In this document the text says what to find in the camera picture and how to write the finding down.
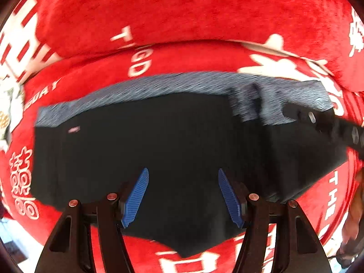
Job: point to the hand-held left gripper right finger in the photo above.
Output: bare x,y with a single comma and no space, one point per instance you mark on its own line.
230,199

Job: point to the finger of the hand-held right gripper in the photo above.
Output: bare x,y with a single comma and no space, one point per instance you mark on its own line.
327,125

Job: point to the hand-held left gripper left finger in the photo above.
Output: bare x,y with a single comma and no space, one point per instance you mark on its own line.
136,199

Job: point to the black pants with grey stripe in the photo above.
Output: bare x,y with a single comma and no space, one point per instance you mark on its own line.
176,136

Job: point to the person's right forearm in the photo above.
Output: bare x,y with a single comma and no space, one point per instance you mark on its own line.
354,216

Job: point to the white floral cloth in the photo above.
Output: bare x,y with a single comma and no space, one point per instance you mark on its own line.
10,111

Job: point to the red printed blanket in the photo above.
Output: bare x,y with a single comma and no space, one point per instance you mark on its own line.
184,14

